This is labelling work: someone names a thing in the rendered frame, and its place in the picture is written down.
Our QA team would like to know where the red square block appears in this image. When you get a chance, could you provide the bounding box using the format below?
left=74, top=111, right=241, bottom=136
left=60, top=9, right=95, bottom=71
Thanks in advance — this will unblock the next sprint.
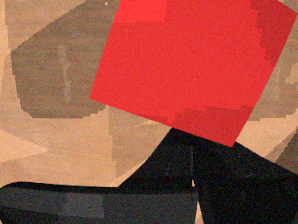
left=89, top=0, right=298, bottom=148

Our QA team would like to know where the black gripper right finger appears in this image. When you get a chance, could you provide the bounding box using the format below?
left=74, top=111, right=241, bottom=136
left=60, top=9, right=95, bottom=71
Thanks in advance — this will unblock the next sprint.
left=192, top=135, right=298, bottom=224

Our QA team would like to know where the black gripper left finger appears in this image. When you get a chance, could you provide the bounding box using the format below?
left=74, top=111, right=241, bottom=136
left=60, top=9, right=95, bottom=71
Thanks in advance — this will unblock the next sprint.
left=0, top=128, right=198, bottom=224

